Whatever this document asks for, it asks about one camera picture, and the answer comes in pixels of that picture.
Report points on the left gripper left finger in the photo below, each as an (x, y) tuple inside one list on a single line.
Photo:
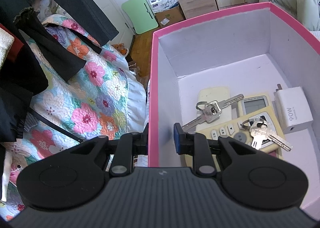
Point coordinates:
[(124, 149)]

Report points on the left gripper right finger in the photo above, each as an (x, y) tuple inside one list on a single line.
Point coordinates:
[(197, 146)]

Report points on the silver key bunch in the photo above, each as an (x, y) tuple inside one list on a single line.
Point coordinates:
[(211, 111)]

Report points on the white remote with display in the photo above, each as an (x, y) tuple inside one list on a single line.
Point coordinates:
[(253, 110)]

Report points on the silver key pair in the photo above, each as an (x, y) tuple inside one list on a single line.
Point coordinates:
[(260, 131)]

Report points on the white 90W charger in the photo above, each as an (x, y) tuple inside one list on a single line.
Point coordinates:
[(293, 109)]

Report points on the pink cardboard box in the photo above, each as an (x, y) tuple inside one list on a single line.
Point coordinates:
[(250, 49)]

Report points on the floral quilt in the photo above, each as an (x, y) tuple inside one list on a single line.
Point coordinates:
[(103, 98)]

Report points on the green folding table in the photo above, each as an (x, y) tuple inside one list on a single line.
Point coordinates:
[(141, 15)]

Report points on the black hanging coat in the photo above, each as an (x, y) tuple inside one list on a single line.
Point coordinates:
[(21, 74)]

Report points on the cardboard box on floor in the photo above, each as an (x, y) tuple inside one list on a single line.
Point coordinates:
[(170, 16)]

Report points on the tissue packs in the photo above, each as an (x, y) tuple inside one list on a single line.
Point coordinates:
[(161, 5)]

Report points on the cream fleece jacket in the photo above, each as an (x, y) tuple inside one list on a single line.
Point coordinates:
[(6, 42)]

